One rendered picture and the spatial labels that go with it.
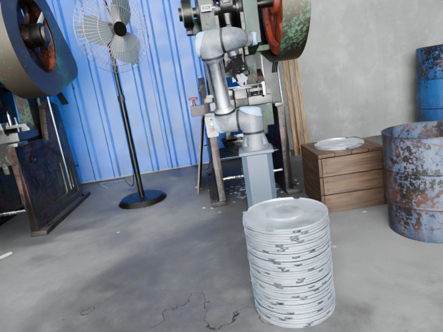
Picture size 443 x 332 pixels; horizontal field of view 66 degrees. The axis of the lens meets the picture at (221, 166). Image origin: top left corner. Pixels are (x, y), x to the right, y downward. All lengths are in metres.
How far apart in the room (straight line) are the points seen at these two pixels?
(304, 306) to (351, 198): 1.03
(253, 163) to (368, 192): 0.72
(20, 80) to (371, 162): 2.19
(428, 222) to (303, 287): 0.77
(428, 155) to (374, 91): 2.64
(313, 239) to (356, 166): 1.02
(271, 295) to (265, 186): 0.78
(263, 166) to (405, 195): 0.68
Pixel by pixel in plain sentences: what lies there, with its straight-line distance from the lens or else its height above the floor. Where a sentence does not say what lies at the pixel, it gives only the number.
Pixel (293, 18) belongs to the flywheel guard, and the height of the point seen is 1.15.
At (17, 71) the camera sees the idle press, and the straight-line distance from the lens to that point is 2.50.
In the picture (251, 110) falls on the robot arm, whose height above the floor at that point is 0.66.
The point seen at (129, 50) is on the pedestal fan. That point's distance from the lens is 2.67.
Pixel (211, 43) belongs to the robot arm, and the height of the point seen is 1.01.
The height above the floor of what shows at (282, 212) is 0.36.
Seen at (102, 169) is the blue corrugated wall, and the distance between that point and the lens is 3.91.
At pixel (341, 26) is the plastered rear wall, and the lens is 4.10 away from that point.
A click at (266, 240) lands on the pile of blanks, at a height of 0.31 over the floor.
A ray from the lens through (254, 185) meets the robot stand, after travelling 1.85.
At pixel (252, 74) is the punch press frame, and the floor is 0.86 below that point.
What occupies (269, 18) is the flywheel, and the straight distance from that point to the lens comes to 2.94.
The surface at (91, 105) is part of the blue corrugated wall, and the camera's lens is 3.84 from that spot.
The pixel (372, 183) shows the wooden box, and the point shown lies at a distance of 2.14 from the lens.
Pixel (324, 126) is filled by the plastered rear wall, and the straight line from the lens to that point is 4.02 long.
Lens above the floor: 0.81
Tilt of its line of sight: 13 degrees down
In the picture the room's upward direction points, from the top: 9 degrees counter-clockwise
